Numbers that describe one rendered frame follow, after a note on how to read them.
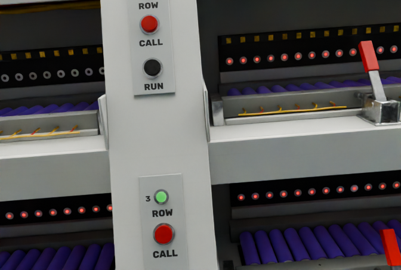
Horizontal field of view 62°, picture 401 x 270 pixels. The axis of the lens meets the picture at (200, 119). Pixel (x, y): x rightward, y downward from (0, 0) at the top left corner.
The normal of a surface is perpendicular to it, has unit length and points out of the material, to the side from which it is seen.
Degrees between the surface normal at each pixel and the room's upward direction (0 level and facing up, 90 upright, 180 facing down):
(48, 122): 110
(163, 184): 90
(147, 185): 90
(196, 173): 90
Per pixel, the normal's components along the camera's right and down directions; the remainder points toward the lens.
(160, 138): 0.00, -0.07
